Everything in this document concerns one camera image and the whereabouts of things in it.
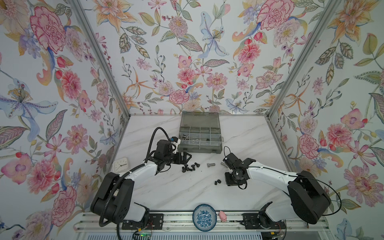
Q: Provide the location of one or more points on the pink toy pig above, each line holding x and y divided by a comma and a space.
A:
222, 216

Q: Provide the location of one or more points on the blue patterned ceramic plate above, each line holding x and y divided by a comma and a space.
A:
204, 217

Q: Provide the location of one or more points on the grey plastic organizer box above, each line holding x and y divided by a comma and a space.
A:
200, 133

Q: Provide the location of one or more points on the white square clock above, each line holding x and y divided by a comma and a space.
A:
121, 166

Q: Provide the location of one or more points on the aluminium rail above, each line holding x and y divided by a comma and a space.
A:
183, 222

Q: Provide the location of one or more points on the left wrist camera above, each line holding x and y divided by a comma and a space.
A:
175, 142

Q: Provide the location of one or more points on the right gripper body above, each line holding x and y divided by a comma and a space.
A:
231, 179

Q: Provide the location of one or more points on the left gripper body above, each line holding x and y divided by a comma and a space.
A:
169, 159

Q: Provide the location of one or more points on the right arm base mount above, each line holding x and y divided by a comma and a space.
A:
260, 220

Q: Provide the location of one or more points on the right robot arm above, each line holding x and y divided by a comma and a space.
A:
307, 201

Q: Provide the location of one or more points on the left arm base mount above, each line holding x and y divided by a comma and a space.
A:
150, 221

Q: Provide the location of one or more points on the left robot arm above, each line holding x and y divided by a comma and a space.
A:
113, 202

